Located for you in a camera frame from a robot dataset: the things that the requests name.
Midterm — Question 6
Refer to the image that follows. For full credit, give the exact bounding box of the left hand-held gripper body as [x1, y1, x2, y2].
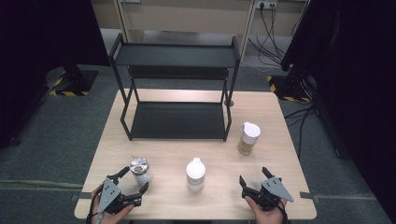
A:
[99, 175, 144, 216]

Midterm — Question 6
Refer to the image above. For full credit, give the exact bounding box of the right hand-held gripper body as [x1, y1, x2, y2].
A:
[241, 176, 295, 213]

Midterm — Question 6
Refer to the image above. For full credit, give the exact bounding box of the silver-lid glass jar white powder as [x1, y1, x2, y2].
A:
[129, 156, 154, 187]

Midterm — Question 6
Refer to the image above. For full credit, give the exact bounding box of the white-lid glass jar brown powder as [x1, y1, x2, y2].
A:
[236, 120, 262, 156]

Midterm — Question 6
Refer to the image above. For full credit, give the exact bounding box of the white-lid glass jar white powder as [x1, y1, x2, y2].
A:
[185, 157, 206, 193]

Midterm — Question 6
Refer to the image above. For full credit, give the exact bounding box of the black two-tier metal rack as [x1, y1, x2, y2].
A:
[107, 32, 242, 143]

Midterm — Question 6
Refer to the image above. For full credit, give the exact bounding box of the person's left hand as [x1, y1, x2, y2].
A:
[91, 185, 135, 224]

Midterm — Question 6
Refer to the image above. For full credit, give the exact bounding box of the person's right hand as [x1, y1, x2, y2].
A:
[244, 196, 288, 224]

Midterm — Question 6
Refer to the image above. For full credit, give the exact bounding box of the grey flat strip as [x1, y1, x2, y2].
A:
[299, 191, 321, 204]
[70, 191, 93, 202]

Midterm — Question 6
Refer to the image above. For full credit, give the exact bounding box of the black stand base hazard tape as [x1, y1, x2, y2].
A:
[46, 65, 99, 97]
[266, 74, 312, 104]

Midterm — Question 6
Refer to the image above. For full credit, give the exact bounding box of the dark curtain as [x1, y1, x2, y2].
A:
[279, 0, 396, 224]
[0, 0, 110, 148]

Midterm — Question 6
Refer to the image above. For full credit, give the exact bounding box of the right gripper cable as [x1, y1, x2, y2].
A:
[277, 202, 289, 224]

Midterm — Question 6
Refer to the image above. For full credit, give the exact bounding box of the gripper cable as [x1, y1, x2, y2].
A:
[86, 186, 104, 224]
[277, 202, 289, 224]

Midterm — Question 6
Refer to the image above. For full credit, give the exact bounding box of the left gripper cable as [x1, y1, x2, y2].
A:
[86, 186, 104, 224]

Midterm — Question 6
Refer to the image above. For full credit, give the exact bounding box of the black floor cable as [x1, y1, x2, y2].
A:
[284, 104, 316, 160]

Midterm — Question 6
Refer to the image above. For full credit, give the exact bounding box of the black power cable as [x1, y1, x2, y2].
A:
[248, 5, 283, 68]
[270, 5, 286, 63]

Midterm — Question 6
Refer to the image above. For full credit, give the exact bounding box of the white wall socket with plugs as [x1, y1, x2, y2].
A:
[255, 0, 278, 9]

